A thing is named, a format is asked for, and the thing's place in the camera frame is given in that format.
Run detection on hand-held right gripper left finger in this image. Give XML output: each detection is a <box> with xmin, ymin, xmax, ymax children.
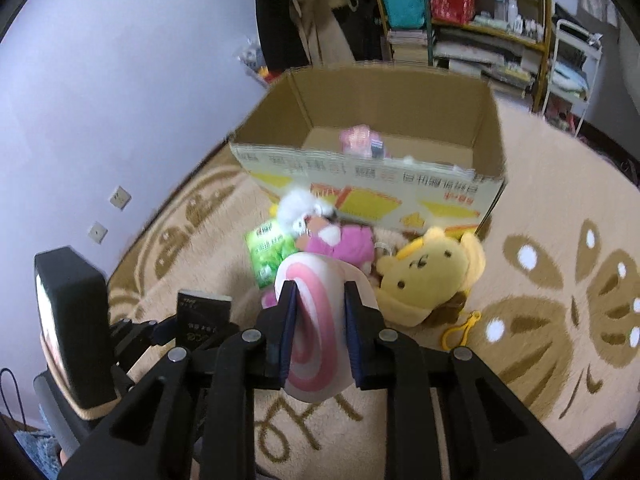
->
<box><xmin>59</xmin><ymin>281</ymin><xmax>299</xmax><ymax>480</ymax></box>

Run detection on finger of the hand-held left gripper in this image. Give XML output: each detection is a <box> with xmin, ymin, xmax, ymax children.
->
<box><xmin>110</xmin><ymin>316</ymin><xmax>181</xmax><ymax>394</ymax></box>

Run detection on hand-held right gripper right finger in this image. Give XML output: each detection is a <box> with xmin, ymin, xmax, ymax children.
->
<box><xmin>343</xmin><ymin>281</ymin><xmax>585</xmax><ymax>480</ymax></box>

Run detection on pink white swirl plush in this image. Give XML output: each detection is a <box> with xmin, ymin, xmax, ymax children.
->
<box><xmin>262</xmin><ymin>252</ymin><xmax>381</xmax><ymax>403</ymax></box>

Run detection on small black box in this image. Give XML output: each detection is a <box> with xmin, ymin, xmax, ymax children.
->
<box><xmin>177</xmin><ymin>290</ymin><xmax>234</xmax><ymax>352</ymax></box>

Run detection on printed cardboard box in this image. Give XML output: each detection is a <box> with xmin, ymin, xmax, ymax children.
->
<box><xmin>227</xmin><ymin>62</ymin><xmax>508</xmax><ymax>235</ymax></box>

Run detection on green packet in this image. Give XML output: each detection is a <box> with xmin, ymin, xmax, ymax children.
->
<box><xmin>244</xmin><ymin>219</ymin><xmax>297</xmax><ymax>289</ymax></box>

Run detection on yellow plastic clip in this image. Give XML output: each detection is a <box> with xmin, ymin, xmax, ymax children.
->
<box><xmin>440</xmin><ymin>310</ymin><xmax>482</xmax><ymax>350</ymax></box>

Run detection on yellow bear plush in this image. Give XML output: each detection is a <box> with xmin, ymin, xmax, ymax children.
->
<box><xmin>375</xmin><ymin>226</ymin><xmax>487</xmax><ymax>329</ymax></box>

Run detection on pink plush toy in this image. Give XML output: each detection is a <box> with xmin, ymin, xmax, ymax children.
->
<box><xmin>295</xmin><ymin>214</ymin><xmax>376</xmax><ymax>277</ymax></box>

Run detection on blue fluffy cloth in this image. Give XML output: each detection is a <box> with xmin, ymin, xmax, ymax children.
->
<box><xmin>12</xmin><ymin>427</ymin><xmax>64</xmax><ymax>480</ymax></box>

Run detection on white fluffy plush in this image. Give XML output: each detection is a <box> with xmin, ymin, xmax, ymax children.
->
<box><xmin>275</xmin><ymin>185</ymin><xmax>339</xmax><ymax>237</ymax></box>

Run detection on pink packet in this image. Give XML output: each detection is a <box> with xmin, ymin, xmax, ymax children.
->
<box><xmin>340</xmin><ymin>125</ymin><xmax>389</xmax><ymax>160</ymax></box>

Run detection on beige patterned rug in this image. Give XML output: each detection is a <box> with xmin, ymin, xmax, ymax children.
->
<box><xmin>107</xmin><ymin>105</ymin><xmax>640</xmax><ymax>480</ymax></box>

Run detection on stack of books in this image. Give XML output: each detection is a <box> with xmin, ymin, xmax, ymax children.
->
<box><xmin>387</xmin><ymin>29</ymin><xmax>431</xmax><ymax>66</ymax></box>

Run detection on dark hanging clothes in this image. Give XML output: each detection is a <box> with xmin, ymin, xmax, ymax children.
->
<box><xmin>252</xmin><ymin>0</ymin><xmax>387</xmax><ymax>72</ymax></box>

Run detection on white metal cart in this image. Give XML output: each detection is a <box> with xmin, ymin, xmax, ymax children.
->
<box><xmin>542</xmin><ymin>19</ymin><xmax>604</xmax><ymax>139</ymax></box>

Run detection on wooden bookshelf with items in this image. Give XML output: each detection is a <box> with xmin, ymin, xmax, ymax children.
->
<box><xmin>369</xmin><ymin>0</ymin><xmax>554</xmax><ymax>114</ymax></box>

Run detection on black cable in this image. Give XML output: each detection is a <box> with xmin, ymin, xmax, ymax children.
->
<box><xmin>0</xmin><ymin>367</ymin><xmax>27</xmax><ymax>424</ymax></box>

